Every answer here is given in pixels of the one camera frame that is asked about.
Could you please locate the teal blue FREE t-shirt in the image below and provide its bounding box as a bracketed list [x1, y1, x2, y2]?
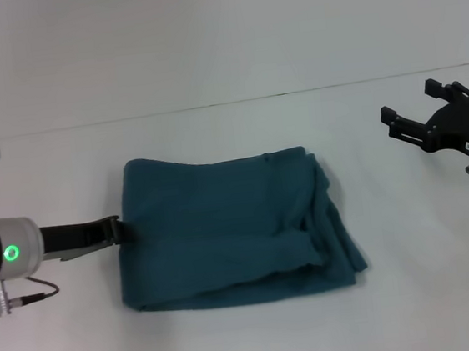
[106, 135, 373, 320]

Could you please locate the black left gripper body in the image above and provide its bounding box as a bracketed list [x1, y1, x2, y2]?
[37, 214, 123, 264]

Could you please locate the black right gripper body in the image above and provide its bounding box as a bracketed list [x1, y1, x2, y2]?
[416, 80, 469, 183]

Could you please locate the left wrist cable with connector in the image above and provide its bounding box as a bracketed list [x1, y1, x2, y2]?
[0, 273, 63, 318]

